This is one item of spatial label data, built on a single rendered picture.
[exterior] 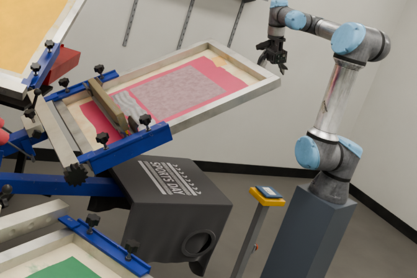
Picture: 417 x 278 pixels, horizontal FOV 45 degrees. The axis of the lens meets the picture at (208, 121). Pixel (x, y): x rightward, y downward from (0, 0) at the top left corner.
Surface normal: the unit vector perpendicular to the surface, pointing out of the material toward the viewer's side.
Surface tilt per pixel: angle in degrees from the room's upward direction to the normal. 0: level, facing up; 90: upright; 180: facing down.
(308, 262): 90
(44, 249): 90
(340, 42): 83
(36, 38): 32
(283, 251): 90
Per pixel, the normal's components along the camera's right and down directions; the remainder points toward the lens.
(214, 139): 0.46, 0.40
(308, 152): -0.88, 0.00
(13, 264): 0.82, 0.40
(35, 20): 0.25, -0.62
